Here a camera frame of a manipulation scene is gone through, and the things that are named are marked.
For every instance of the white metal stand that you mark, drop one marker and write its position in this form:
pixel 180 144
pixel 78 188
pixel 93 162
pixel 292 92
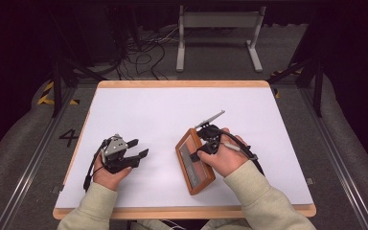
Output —
pixel 218 19

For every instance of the grey table clip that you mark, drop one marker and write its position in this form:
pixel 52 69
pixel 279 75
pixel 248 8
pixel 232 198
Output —
pixel 310 181
pixel 57 190

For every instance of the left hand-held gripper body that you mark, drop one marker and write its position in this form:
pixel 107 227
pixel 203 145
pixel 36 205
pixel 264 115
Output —
pixel 115 150

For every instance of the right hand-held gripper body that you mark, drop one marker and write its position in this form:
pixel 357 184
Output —
pixel 211 134

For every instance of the aluminium floor rail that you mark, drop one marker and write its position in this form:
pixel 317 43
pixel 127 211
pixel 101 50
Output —
pixel 28 179
pixel 341 172

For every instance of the white table mat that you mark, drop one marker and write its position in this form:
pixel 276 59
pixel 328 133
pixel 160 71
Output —
pixel 159 108

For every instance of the person's left hand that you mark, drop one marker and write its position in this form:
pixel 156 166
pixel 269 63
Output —
pixel 108 179

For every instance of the black metal stand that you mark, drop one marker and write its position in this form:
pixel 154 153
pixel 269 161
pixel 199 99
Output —
pixel 317 86
pixel 57 83

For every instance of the dark cabinet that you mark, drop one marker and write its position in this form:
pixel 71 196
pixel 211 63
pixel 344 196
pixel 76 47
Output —
pixel 99 35

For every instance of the person's right hand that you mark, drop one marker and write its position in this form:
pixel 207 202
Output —
pixel 228 159

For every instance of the orange picture frame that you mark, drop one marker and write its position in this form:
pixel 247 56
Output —
pixel 193 172

